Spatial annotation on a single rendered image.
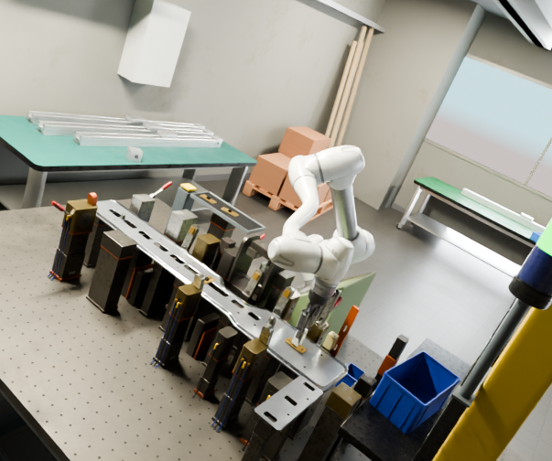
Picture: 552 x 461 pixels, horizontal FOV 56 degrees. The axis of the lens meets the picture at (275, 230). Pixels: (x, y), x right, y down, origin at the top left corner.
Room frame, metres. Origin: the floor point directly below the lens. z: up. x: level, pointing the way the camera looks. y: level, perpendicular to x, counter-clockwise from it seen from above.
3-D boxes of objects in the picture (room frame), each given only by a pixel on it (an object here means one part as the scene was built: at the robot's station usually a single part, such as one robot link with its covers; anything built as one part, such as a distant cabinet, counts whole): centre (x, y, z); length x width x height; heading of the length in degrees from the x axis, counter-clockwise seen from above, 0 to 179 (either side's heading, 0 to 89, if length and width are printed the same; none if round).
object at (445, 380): (1.57, -0.66, 1.09); 0.30 x 0.17 x 0.13; 145
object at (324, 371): (1.90, 0.21, 1.00); 1.38 x 0.22 x 0.02; 64
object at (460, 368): (1.67, -0.71, 1.01); 0.90 x 0.22 x 0.03; 154
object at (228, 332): (1.61, 0.03, 0.84); 0.10 x 0.05 x 0.29; 154
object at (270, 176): (6.50, -0.05, 0.41); 1.43 x 1.09 x 0.83; 152
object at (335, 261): (1.68, -0.22, 1.39); 0.13 x 0.11 x 0.16; 114
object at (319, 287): (1.69, -0.23, 1.28); 0.09 x 0.09 x 0.06
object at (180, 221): (2.20, 0.40, 0.90); 0.13 x 0.08 x 0.41; 154
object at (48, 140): (4.16, 1.32, 0.41); 2.35 x 0.86 x 0.83; 152
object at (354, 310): (1.78, -0.39, 0.95); 0.03 x 0.01 x 0.50; 64
